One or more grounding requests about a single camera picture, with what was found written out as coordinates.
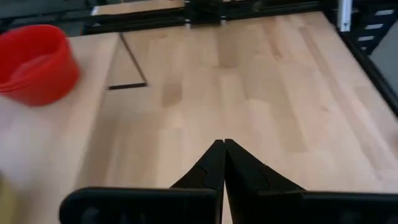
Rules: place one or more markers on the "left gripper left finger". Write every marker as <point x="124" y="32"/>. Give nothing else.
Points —
<point x="155" y="207"/>

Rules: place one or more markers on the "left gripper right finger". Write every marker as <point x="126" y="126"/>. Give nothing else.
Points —
<point x="295" y="208"/>

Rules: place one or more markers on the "red plastic mini bowl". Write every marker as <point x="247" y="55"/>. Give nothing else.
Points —
<point x="31" y="56"/>
<point x="46" y="99"/>

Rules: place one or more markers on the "wooden shelf with black legs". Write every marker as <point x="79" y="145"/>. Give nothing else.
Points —
<point x="90" y="56"/>

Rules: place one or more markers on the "black drawer cabinet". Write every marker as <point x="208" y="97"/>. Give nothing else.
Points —
<point x="373" y="32"/>

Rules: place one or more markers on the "black aluminium table frame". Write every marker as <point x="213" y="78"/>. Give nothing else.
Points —
<point x="140" y="21"/>

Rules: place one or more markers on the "silver aluminium bracket strip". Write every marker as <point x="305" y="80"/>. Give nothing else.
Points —
<point x="345" y="15"/>

